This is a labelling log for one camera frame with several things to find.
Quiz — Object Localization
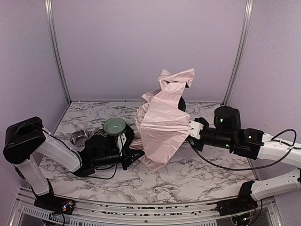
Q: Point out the front aluminium rail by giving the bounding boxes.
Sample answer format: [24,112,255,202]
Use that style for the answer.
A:
[8,188,283,226]

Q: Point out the aluminium frame post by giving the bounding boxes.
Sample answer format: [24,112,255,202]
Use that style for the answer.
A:
[222,0,254,105]
[45,0,71,105]

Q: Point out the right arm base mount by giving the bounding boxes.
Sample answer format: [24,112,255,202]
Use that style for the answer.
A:
[215,195,258,216]

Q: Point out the small steel bowl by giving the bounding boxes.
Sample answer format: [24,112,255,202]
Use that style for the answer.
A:
[70,129,91,147]

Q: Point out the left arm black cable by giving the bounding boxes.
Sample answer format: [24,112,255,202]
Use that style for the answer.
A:
[87,162,118,181]

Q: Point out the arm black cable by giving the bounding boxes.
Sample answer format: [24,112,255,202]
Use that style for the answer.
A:
[87,162,118,181]
[190,128,301,171]

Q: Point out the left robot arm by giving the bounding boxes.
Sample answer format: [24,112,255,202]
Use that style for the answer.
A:
[3,117,144,203]

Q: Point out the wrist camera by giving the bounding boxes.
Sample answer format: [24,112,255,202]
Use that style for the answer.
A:
[189,118,209,140]
[117,133,127,152]

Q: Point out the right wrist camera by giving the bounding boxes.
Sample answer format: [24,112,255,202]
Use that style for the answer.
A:
[189,118,209,140]

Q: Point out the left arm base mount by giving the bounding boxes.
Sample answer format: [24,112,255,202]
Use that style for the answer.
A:
[34,194,75,215]

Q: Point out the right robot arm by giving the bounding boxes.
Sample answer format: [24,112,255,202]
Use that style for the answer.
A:
[189,106,301,201]

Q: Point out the green ceramic bowl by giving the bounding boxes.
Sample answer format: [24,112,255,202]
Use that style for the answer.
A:
[103,117,126,137]

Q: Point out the right aluminium frame post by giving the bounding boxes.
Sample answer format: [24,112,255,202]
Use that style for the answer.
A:
[222,0,254,105]

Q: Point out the pink and black umbrella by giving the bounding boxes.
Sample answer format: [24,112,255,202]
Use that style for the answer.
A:
[131,68,195,171]

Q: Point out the black floral square plate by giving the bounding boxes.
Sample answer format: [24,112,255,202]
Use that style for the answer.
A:
[93,124,135,148]

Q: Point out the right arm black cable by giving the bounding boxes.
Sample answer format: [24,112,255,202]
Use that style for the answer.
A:
[190,128,301,171]

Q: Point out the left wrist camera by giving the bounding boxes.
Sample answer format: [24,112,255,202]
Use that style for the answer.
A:
[117,133,127,152]

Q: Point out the left aluminium frame post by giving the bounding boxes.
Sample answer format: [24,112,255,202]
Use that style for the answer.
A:
[45,0,71,105]

